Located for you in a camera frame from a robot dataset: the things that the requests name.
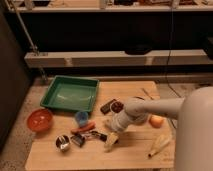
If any dark brown block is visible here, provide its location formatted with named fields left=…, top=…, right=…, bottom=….
left=100, top=99, right=116, bottom=114

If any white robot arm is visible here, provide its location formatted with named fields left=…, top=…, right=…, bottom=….
left=107, top=87, right=213, bottom=171

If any orange carrot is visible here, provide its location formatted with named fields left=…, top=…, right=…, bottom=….
left=70, top=122, right=95, bottom=134

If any dark object on shelf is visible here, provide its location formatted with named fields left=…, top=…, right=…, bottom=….
left=124, top=40, right=152, bottom=55

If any yellow corn cob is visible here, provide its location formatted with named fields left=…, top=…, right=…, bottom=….
left=148, top=134, right=172, bottom=158

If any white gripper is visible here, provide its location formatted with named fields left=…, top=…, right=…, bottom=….
left=103, top=111, right=134, bottom=152

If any shiny metal cup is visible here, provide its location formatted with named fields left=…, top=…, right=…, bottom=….
left=55, top=135, right=70, bottom=152

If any green plastic tray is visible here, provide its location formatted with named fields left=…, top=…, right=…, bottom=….
left=40, top=75, right=99, bottom=112

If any small blue cup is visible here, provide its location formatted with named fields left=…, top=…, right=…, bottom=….
left=75, top=111, right=88, bottom=127

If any lower wooden shelf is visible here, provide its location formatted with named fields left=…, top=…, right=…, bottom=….
left=24, top=49, right=213, bottom=68

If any orange plastic bowl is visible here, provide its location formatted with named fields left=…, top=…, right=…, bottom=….
left=27, top=109, right=53, bottom=132

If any black dish brush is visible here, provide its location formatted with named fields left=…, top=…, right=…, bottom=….
left=70, top=131, right=107, bottom=147

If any orange round fruit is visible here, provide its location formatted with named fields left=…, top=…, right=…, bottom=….
left=149, top=115, right=164, bottom=128

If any dark bowl with items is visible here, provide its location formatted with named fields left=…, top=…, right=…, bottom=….
left=134, top=97, right=148, bottom=125

